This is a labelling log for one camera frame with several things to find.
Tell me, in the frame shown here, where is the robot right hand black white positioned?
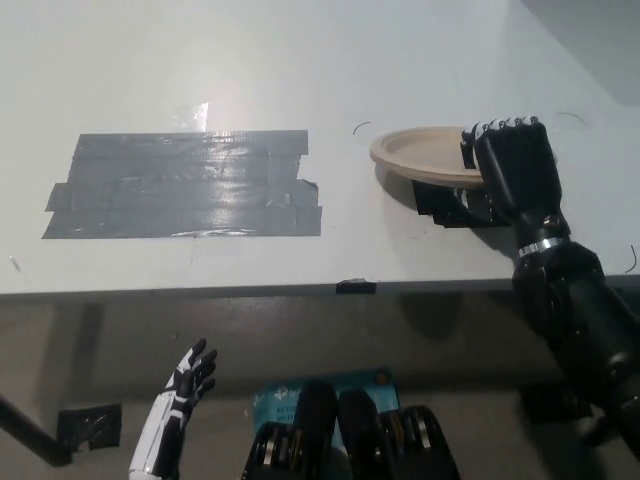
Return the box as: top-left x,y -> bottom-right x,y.
459,114 -> 574,251

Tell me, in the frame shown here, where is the teal router box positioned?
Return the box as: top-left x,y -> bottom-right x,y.
251,368 -> 402,441

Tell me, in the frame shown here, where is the black tape floor patch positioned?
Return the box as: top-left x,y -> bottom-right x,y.
56,403 -> 123,450

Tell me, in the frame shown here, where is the grey duct tape patch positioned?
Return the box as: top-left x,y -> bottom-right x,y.
40,129 -> 323,241

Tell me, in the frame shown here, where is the small black tape strip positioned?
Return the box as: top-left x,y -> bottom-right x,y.
335,279 -> 378,295

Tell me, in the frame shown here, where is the robot left hand black white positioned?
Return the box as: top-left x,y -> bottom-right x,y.
163,337 -> 219,412

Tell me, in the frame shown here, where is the black table leg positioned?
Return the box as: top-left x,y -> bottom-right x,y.
0,393 -> 74,465

